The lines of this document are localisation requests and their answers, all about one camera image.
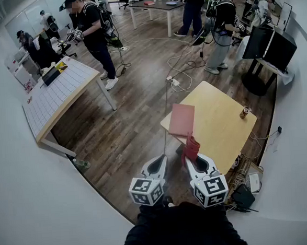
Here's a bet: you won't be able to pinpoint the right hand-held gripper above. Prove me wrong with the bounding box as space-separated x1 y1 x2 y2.
184 151 230 209

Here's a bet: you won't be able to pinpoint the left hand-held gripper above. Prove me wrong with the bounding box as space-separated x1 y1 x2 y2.
126 155 171 208

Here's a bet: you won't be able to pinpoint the red cloth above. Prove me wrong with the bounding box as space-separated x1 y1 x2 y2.
179 131 202 168

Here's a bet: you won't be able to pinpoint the red mat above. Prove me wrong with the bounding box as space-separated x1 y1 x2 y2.
166 102 198 139

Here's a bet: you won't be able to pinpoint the black router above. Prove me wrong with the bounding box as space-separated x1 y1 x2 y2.
230 182 257 211

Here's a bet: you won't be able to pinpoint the white router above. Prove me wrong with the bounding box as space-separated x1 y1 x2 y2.
248 171 265 194

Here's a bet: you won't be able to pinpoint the person's black clothed body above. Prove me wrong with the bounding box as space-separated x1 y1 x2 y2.
95 190 257 245

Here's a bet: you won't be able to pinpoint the red drink can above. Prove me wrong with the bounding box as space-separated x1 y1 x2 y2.
238 105 252 121

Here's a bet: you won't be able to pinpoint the green plastic bottle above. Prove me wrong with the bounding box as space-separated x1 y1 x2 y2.
72 157 91 170

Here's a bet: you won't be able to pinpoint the white power strip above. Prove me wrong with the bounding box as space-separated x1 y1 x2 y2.
165 75 180 87

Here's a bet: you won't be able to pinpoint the white grid top table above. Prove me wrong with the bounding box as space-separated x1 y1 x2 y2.
19 53 121 162

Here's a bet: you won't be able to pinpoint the black monitor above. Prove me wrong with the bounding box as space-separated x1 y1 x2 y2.
240 24 277 61
261 30 299 72

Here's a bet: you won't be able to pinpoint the yellow box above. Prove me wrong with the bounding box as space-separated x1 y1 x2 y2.
54 61 69 74

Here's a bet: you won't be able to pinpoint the black flat box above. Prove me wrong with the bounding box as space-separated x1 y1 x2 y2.
41 66 62 87

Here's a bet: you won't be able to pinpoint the black office chair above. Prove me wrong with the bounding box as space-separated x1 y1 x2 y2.
33 32 78 70

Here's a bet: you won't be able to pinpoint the white carton boxes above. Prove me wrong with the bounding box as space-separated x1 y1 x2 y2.
4 46 39 94

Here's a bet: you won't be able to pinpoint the dark top white-legged table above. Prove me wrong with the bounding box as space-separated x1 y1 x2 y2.
128 0 189 40

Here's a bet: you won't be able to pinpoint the whiteboard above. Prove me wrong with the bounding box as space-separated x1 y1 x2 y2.
276 1 294 32

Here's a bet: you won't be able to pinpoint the tangle of cables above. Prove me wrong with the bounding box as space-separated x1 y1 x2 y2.
223 150 265 193

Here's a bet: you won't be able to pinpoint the black floor cable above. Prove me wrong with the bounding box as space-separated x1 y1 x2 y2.
157 77 177 158

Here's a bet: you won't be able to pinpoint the white floor cable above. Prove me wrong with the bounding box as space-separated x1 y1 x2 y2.
121 33 212 97

